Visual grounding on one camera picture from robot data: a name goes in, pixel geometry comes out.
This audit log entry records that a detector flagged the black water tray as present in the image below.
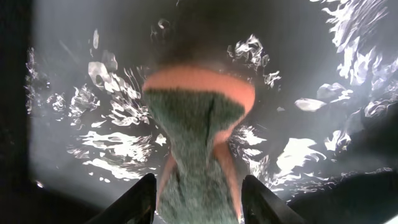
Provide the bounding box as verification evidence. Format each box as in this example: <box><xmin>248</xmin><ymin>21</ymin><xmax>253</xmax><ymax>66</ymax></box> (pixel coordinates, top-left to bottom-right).
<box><xmin>1</xmin><ymin>1</ymin><xmax>397</xmax><ymax>223</ymax></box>

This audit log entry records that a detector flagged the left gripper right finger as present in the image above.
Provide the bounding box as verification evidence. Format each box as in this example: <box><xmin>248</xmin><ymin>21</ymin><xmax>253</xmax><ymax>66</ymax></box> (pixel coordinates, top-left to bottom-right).
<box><xmin>241</xmin><ymin>175</ymin><xmax>307</xmax><ymax>224</ymax></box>

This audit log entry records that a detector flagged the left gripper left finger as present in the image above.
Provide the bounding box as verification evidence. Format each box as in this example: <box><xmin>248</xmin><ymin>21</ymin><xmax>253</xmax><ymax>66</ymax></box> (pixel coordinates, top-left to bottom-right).
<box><xmin>85</xmin><ymin>173</ymin><xmax>157</xmax><ymax>224</ymax></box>

